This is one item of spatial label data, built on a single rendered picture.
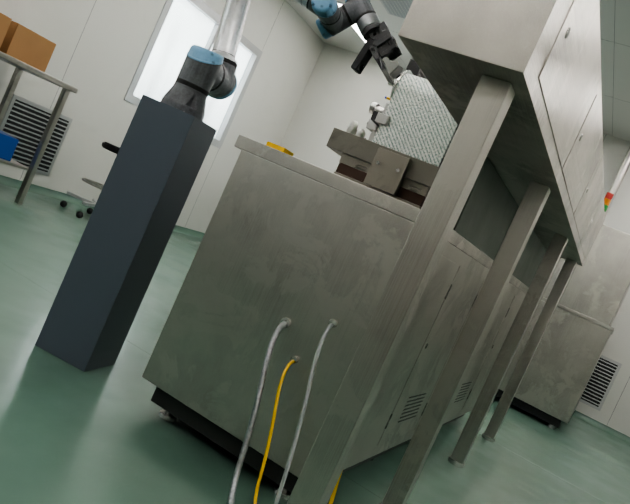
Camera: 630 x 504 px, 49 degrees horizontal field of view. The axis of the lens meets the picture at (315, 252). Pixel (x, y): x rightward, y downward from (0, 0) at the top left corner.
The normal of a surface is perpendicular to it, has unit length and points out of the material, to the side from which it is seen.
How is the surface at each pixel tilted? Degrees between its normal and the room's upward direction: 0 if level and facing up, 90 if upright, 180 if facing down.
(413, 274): 90
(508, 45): 90
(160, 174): 90
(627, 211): 90
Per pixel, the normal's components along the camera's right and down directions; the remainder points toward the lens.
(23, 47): 0.83, 0.40
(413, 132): -0.39, -0.13
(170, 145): -0.21, -0.04
